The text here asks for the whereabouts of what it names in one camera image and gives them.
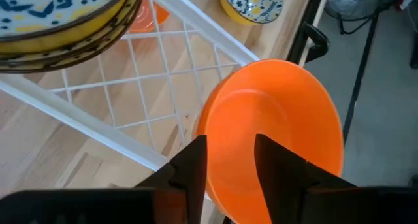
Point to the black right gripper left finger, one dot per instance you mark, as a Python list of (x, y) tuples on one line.
[(183, 185)]

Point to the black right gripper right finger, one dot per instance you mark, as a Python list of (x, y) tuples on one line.
[(287, 185)]

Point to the patterned plate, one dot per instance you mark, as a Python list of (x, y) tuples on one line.
[(254, 5)]

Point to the black floor fan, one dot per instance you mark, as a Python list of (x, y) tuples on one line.
[(356, 2)]

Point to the orange plastic bowl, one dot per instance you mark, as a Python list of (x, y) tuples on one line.
[(147, 20), (277, 113)]

